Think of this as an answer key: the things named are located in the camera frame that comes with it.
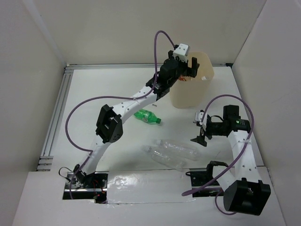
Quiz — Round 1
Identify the red label bottle red cap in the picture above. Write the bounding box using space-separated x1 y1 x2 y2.
178 75 190 81

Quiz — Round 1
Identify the clear bottle white cap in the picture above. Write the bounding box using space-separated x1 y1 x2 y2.
143 146 186 171
154 139 200 161

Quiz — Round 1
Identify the green plastic bottle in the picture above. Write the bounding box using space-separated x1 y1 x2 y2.
134 109 161 124

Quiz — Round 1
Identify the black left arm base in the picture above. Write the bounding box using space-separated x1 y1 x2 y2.
58 167 108 204

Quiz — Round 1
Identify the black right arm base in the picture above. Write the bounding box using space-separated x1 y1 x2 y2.
185 161 228 198

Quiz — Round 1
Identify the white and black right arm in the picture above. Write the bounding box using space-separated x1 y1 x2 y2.
193 105 271 216

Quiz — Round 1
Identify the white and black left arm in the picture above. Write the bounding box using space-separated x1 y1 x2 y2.
73 51 199 188

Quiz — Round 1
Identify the cream plastic bin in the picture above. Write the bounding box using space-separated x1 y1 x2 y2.
169 52 214 108

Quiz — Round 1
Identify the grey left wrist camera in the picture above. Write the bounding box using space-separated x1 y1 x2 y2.
173 43 190 63

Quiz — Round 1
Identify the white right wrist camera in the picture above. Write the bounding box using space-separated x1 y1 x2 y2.
193 110 208 126

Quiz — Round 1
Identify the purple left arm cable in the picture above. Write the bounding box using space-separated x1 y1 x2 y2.
64 30 177 201

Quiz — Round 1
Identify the aluminium frame rail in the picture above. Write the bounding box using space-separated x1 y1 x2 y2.
36 62 232 171

